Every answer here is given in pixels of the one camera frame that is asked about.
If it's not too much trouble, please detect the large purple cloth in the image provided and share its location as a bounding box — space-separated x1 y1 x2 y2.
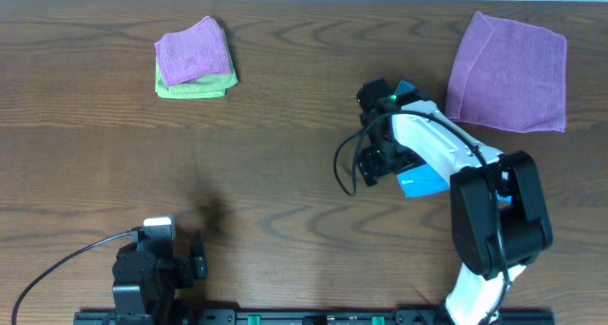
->
446 11 567 133

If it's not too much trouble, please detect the folded green cloth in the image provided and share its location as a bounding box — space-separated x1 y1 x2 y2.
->
155 39 238 100

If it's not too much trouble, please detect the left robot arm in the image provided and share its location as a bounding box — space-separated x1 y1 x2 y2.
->
111 225 208 324

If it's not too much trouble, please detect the folded purple cloth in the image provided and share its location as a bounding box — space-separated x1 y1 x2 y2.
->
155 16 233 86

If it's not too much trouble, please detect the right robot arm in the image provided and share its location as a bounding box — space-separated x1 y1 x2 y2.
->
352 79 555 324

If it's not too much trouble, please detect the blue microfiber cloth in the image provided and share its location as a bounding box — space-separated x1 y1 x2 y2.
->
390 100 502 198

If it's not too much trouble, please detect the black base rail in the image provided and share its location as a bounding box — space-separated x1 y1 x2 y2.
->
73 308 556 325

